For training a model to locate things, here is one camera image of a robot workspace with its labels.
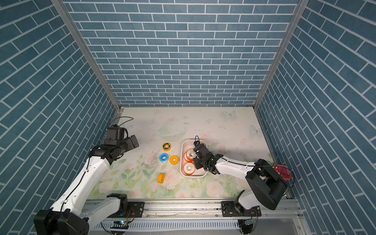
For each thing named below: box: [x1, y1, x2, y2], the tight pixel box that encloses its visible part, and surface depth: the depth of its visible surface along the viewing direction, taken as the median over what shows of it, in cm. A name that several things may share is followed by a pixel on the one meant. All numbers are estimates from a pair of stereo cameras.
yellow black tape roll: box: [162, 142, 172, 152], surface depth 98 cm
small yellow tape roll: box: [157, 173, 166, 184], surface depth 82 cm
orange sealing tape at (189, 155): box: [184, 148, 197, 163], surface depth 91 cm
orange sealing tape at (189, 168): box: [183, 162, 196, 176], surface depth 88 cm
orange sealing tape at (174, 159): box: [169, 155, 180, 165], surface depth 93 cm
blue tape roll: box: [159, 153, 169, 164], surface depth 93 cm
